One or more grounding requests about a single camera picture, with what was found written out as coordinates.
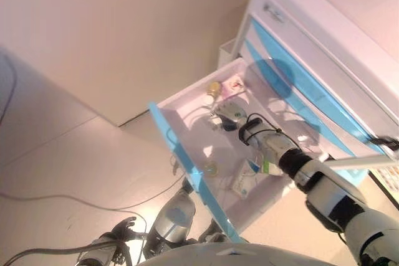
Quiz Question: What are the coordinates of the pink white medicine packet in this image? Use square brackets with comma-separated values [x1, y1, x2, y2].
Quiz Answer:
[220, 74, 248, 97]

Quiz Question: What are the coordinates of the yellow medicine bottle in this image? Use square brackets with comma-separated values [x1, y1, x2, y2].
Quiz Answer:
[208, 81, 223, 97]

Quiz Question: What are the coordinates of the thin grey floor cable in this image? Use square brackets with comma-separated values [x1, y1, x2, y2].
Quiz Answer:
[0, 174, 186, 212]

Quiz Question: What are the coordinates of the small white side bin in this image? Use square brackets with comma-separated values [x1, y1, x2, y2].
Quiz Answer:
[219, 39, 241, 69]

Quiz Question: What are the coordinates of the grey robot torso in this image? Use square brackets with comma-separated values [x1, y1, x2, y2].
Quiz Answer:
[155, 240, 359, 266]

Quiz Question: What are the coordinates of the black cart lock key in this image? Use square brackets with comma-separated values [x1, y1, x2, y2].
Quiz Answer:
[370, 135, 399, 149]

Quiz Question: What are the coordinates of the white medical cart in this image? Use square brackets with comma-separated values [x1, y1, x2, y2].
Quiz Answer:
[218, 0, 399, 186]

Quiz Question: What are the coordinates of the green white medicine box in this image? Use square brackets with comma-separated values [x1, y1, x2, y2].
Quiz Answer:
[261, 158, 283, 178]

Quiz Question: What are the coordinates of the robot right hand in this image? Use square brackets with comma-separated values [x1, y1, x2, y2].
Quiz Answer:
[217, 112, 250, 138]

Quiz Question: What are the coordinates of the amber round medicine bottle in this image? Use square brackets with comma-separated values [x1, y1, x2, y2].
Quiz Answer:
[203, 160, 221, 178]

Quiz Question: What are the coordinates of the blue front cart drawer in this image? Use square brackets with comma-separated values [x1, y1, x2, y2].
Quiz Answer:
[246, 16, 385, 154]
[239, 38, 360, 158]
[335, 168, 369, 183]
[148, 57, 332, 244]

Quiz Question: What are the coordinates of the clear tubing coil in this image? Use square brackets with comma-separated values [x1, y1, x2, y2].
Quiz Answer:
[183, 103, 219, 130]

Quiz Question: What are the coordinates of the thick black cable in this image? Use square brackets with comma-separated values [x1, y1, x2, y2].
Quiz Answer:
[0, 240, 103, 266]

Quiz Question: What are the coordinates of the white blue medicine box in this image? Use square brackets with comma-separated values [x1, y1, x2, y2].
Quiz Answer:
[231, 172, 260, 200]

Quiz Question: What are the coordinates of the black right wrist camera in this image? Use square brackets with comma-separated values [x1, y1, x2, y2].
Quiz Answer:
[238, 113, 264, 148]

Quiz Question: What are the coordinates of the white perforated side basket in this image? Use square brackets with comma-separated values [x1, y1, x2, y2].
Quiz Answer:
[370, 166, 399, 191]

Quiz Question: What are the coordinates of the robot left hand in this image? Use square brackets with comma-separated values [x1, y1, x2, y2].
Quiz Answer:
[108, 216, 138, 242]

